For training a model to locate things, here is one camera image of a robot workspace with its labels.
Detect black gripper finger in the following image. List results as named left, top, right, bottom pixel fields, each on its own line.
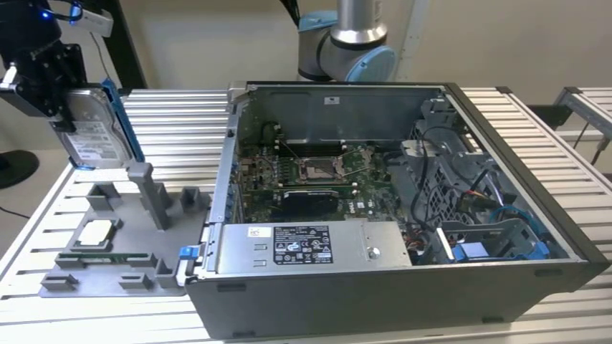
left=50, top=120, right=80, bottom=135

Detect hard disk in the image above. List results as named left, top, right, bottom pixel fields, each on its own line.
left=51, top=80, right=146, bottom=173

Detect grey metal disk bay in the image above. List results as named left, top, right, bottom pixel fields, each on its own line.
left=390, top=118, right=574, bottom=267

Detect blue disk carrier in bay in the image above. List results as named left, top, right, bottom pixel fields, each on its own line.
left=452, top=243, right=492, bottom=262

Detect black round stand base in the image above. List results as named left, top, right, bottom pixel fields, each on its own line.
left=0, top=149, right=40, bottom=190

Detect silver CPU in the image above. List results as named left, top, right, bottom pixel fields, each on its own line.
left=75, top=219, right=119, bottom=249

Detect grey plastic parts rack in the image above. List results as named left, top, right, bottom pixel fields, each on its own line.
left=39, top=163, right=215, bottom=300

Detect green RAM stick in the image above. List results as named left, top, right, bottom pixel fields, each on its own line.
left=58, top=252, right=151, bottom=262

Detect black RAM slots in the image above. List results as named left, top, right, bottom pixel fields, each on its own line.
left=279, top=139, right=347, bottom=158

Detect CPU socket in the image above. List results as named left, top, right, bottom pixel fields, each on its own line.
left=296, top=157, right=343, bottom=182

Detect black graphics card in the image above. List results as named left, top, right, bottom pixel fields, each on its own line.
left=275, top=188, right=342, bottom=219

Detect metal socket cover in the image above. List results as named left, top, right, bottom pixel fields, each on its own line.
left=343, top=147, right=375, bottom=172

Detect silver power supply unit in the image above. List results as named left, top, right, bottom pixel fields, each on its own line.
left=215, top=220, right=415, bottom=275

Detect green motherboard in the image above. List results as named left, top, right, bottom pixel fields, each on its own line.
left=236, top=143, right=408, bottom=223

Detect open dark grey PC case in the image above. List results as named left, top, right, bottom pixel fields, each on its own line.
left=184, top=80, right=612, bottom=340

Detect metal slat side table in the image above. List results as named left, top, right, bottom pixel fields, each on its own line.
left=554, top=85, right=612, bottom=144

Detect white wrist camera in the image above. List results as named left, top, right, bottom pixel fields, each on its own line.
left=70, top=1, right=116, bottom=37

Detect black metal post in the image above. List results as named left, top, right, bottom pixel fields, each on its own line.
left=103, top=0, right=147, bottom=90

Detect black wire with orange plug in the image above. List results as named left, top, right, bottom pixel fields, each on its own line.
left=459, top=171, right=496, bottom=218

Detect blue wire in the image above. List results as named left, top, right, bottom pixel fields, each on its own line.
left=490, top=205, right=532, bottom=234

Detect black table bracket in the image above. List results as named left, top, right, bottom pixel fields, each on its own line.
left=527, top=102, right=574, bottom=129

